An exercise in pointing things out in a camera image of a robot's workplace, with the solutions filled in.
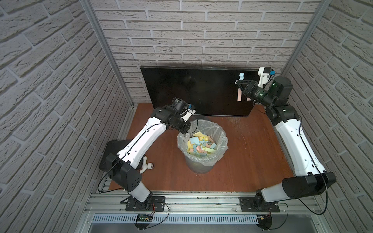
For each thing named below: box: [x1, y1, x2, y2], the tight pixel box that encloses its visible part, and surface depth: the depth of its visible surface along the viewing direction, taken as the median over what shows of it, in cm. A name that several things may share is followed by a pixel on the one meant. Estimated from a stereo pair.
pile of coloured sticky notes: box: [186, 131, 217, 158], surface depth 83 cm
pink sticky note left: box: [237, 87, 242, 102], surface depth 74 cm
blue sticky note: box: [234, 72, 245, 84], surface depth 66 cm
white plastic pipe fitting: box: [139, 155, 155, 174], surface depth 86 cm
